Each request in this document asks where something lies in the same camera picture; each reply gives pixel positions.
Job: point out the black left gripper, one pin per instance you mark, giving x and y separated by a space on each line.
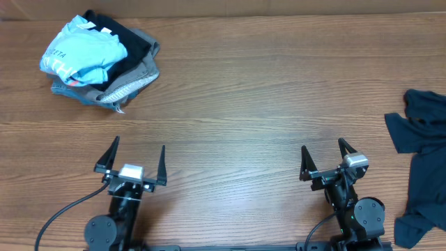
106 162

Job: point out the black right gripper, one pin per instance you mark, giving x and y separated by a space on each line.
309 172

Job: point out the light blue t-shirt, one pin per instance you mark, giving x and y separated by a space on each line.
81 55

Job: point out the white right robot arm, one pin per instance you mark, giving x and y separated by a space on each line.
361 221

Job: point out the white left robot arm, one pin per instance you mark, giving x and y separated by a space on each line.
114 231

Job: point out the folded blue jeans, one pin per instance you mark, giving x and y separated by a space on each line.
88 95

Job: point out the dark navy garment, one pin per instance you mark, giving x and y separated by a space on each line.
422 133

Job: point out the folded grey garment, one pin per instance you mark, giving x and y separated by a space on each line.
139 77

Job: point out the folded black shirt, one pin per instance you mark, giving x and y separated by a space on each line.
136 46

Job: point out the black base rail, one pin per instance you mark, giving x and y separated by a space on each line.
244 247

